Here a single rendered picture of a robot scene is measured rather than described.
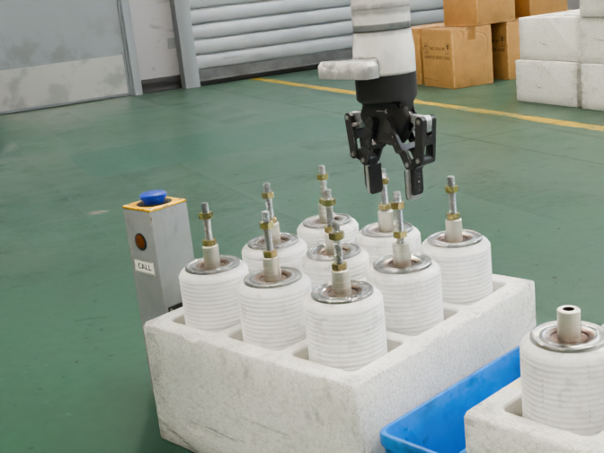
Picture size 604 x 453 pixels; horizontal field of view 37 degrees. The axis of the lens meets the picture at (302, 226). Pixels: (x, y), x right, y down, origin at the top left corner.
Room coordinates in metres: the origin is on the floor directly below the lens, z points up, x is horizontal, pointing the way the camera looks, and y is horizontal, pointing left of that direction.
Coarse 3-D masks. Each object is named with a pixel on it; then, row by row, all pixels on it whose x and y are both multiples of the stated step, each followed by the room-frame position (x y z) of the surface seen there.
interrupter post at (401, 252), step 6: (396, 246) 1.10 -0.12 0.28; (402, 246) 1.09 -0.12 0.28; (408, 246) 1.10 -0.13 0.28; (396, 252) 1.10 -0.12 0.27; (402, 252) 1.09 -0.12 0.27; (408, 252) 1.10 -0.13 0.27; (396, 258) 1.10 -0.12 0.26; (402, 258) 1.09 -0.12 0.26; (408, 258) 1.10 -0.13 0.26; (396, 264) 1.10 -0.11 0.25; (402, 264) 1.09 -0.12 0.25; (408, 264) 1.10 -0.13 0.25
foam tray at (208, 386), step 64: (448, 320) 1.08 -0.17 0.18; (512, 320) 1.14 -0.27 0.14; (192, 384) 1.12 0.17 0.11; (256, 384) 1.03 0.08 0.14; (320, 384) 0.95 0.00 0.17; (384, 384) 0.95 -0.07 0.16; (448, 384) 1.03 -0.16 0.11; (192, 448) 1.14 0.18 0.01; (256, 448) 1.04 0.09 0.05; (320, 448) 0.96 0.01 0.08; (384, 448) 0.94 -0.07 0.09
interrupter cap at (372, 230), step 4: (372, 224) 1.30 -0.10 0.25; (376, 224) 1.30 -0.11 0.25; (404, 224) 1.29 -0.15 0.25; (408, 224) 1.28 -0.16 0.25; (364, 228) 1.28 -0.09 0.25; (368, 228) 1.28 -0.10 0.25; (372, 228) 1.28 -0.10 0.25; (376, 228) 1.28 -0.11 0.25; (404, 228) 1.26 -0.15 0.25; (408, 228) 1.25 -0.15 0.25; (412, 228) 1.26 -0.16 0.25; (364, 232) 1.26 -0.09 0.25; (368, 232) 1.26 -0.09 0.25; (372, 232) 1.26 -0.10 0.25; (376, 232) 1.26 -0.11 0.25; (380, 232) 1.27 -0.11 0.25; (388, 232) 1.26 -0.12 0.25; (392, 232) 1.25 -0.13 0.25; (408, 232) 1.25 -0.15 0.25; (372, 236) 1.24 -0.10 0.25; (376, 236) 1.24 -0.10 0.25; (380, 236) 1.24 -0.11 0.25; (384, 236) 1.24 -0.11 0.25; (388, 236) 1.23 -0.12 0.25; (392, 236) 1.23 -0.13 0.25
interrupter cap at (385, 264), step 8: (384, 256) 1.13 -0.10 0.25; (392, 256) 1.14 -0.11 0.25; (416, 256) 1.12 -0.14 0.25; (424, 256) 1.12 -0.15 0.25; (376, 264) 1.11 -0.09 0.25; (384, 264) 1.11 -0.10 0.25; (392, 264) 1.11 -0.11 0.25; (416, 264) 1.09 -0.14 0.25; (424, 264) 1.09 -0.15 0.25; (384, 272) 1.08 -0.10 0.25; (392, 272) 1.07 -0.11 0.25; (400, 272) 1.07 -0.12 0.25; (408, 272) 1.07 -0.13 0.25
